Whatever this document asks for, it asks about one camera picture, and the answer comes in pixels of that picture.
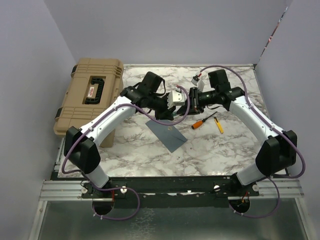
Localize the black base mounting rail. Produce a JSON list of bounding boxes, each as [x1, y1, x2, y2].
[[49, 174, 261, 210]]

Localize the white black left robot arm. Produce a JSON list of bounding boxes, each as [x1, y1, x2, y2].
[[64, 71, 176, 198]]

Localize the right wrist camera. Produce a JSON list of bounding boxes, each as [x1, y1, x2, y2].
[[191, 72, 205, 91]]

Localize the tan plastic tool case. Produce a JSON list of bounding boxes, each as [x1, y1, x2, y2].
[[53, 58, 124, 138]]

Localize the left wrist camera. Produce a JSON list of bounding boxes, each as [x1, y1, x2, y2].
[[167, 85, 186, 109]]

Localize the aluminium extrusion rail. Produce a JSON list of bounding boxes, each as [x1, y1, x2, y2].
[[39, 180, 112, 202]]

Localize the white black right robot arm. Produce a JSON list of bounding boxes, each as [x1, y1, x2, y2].
[[177, 69, 298, 196]]

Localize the yellow utility knife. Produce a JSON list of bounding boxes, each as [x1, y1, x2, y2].
[[214, 117, 224, 134]]

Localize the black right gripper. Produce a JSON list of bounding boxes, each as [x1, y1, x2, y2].
[[176, 87, 217, 117]]

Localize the orange handled screwdriver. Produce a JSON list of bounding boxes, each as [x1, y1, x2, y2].
[[191, 111, 217, 130]]

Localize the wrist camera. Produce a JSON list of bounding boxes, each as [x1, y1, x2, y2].
[[167, 85, 186, 109], [191, 72, 205, 91]]

